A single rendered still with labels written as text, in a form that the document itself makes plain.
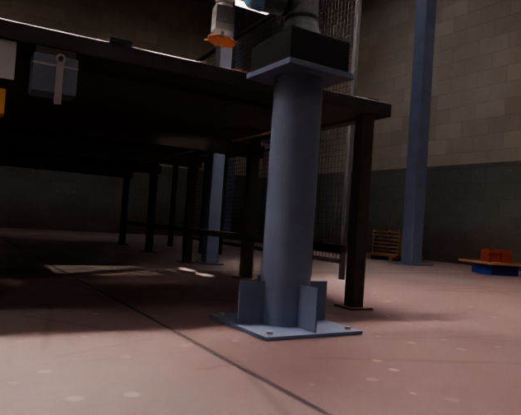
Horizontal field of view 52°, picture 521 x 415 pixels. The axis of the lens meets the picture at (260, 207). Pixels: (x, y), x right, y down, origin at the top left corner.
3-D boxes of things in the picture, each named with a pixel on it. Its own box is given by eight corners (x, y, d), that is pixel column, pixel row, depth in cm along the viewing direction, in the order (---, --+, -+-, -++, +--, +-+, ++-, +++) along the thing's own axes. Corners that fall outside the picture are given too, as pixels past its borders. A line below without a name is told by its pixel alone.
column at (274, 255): (362, 334, 176) (379, 73, 178) (266, 341, 156) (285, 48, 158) (295, 313, 208) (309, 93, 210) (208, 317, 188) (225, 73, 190)
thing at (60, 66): (76, 107, 170) (81, 51, 170) (29, 100, 163) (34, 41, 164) (70, 112, 180) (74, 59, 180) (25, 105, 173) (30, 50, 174)
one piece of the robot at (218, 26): (230, 6, 235) (227, 43, 235) (211, 2, 232) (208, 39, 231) (238, -2, 226) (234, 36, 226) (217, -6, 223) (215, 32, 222)
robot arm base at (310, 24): (331, 43, 181) (331, 15, 181) (291, 34, 175) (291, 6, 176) (309, 58, 194) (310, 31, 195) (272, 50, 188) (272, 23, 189)
